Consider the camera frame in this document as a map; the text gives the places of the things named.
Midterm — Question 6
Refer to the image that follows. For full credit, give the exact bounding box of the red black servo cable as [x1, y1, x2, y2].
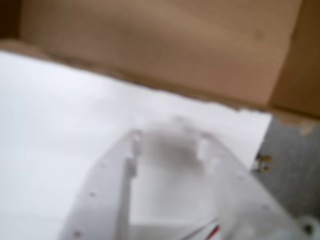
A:
[184, 219, 224, 240]

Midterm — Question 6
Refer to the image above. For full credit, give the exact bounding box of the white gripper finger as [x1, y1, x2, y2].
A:
[57, 128, 143, 240]
[194, 132, 308, 240]

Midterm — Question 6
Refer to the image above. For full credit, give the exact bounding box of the brown cardboard box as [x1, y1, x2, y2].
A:
[0, 0, 320, 137]

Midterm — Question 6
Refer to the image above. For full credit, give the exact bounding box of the small brass metal bracket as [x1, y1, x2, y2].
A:
[254, 152, 273, 174]

